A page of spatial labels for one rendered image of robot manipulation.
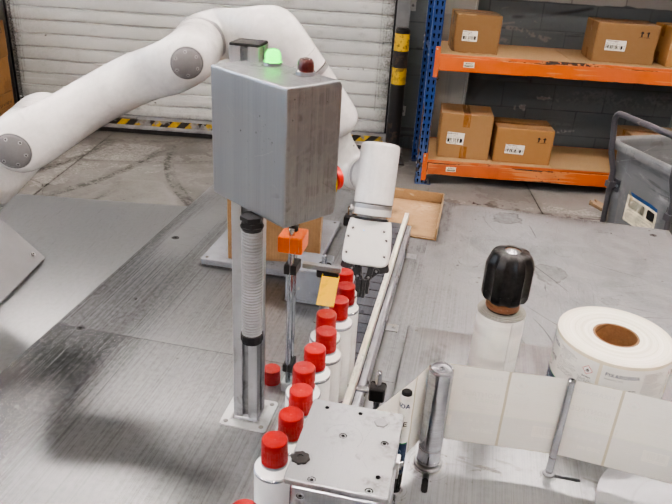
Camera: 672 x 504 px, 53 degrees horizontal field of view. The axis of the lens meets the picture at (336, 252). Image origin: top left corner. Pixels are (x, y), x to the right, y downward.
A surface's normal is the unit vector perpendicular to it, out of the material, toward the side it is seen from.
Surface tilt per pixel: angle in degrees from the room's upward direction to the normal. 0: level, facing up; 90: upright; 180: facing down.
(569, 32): 90
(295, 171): 90
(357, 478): 0
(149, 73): 109
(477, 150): 90
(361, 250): 68
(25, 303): 0
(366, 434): 0
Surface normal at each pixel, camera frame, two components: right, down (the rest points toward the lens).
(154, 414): 0.06, -0.90
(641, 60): -0.09, 0.46
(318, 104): 0.68, 0.36
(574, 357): -0.85, 0.18
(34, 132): 0.37, 0.21
